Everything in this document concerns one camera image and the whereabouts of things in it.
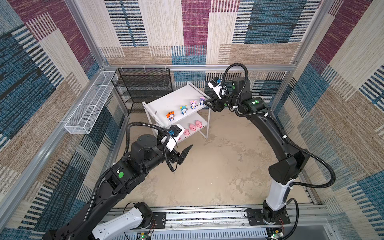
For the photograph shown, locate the teal hooded Doraemon figure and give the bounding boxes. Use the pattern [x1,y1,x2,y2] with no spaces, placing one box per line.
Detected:
[180,105,189,116]

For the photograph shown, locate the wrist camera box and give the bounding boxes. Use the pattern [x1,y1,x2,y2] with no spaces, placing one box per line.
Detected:
[208,77,227,100]
[166,124,185,152]

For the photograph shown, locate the white wire mesh basket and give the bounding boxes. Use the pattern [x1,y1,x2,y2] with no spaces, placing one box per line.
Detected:
[65,71,115,135]

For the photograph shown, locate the aluminium front rail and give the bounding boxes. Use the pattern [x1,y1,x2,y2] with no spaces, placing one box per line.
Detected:
[74,204,343,240]

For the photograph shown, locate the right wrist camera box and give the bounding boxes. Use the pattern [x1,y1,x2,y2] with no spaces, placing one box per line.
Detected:
[208,77,227,100]

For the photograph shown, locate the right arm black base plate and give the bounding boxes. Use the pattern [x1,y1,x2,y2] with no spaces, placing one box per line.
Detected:
[244,208,291,226]

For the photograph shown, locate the purple hooded Doraemon figure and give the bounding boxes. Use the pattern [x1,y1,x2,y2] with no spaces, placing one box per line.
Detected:
[199,97,206,106]

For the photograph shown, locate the black mesh wire shelf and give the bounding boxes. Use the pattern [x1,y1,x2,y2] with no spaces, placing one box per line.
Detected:
[112,68,174,113]

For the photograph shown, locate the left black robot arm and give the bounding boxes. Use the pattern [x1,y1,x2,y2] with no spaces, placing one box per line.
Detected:
[43,122,192,240]

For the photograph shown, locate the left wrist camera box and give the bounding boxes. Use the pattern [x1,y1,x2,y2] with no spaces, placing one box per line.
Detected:
[166,124,185,152]

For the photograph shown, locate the pink hooded Doraemon figure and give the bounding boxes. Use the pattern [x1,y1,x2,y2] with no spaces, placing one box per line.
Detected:
[190,101,198,110]

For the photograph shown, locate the white two-tier metal shelf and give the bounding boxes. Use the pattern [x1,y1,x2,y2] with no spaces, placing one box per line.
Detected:
[143,82,211,142]

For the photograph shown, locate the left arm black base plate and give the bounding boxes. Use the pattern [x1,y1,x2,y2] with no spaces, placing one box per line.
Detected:
[140,212,167,230]

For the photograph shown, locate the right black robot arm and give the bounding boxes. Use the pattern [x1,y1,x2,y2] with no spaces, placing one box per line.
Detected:
[205,63,336,225]

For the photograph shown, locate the orange crab Doraemon figure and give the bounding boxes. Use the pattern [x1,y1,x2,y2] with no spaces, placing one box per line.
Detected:
[167,111,176,122]

